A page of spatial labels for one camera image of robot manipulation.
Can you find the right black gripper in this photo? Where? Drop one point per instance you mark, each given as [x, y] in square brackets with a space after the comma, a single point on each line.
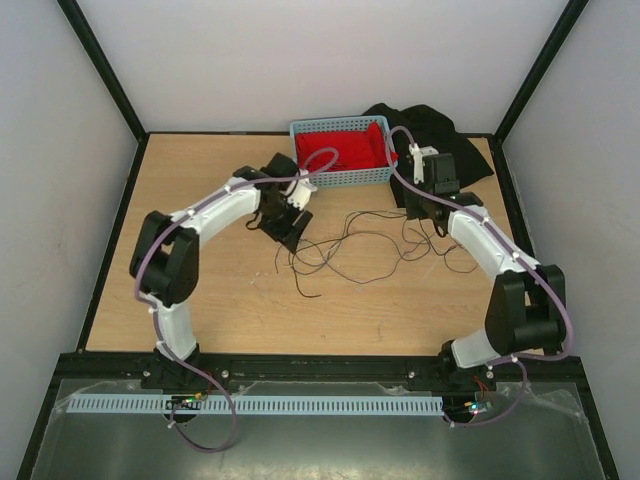
[412, 209]

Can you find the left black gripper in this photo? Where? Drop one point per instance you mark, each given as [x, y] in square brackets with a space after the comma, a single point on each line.
[287, 234]

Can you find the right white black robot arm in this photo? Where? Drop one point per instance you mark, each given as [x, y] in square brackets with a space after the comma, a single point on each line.
[526, 315]

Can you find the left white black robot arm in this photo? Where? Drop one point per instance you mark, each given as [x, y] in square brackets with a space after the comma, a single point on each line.
[166, 259]

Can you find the light blue plastic basket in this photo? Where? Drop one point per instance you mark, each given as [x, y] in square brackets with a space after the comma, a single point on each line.
[324, 179]

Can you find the black cloth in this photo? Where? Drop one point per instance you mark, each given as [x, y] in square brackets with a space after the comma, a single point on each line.
[429, 128]

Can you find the red cloth in basket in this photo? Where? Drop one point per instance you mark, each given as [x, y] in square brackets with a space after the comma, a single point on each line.
[356, 149]

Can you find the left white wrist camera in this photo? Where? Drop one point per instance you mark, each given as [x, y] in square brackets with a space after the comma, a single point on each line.
[299, 193]

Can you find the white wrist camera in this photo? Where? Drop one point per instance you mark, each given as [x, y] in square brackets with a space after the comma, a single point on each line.
[299, 193]
[418, 155]

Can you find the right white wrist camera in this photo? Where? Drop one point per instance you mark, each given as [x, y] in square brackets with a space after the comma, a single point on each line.
[418, 155]

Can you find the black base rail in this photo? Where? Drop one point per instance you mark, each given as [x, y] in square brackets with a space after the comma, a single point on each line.
[416, 373]

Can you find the light blue slotted cable duct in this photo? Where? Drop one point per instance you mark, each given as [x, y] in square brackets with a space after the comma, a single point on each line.
[258, 405]

